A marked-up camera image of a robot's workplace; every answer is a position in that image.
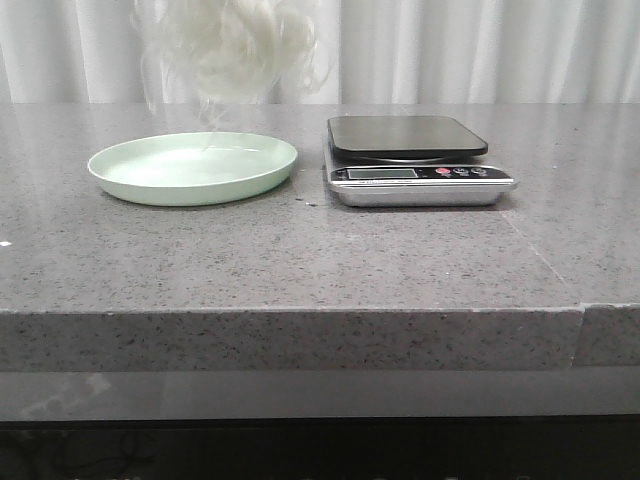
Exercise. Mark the white pleated curtain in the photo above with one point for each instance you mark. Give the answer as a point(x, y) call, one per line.
point(371, 52)

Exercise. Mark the silver digital kitchen scale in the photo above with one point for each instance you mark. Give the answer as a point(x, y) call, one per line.
point(410, 161)

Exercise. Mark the white vermicelli noodle bundle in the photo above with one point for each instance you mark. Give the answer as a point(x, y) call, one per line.
point(229, 53)

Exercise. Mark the pale green round plate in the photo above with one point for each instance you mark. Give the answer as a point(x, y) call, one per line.
point(193, 169)

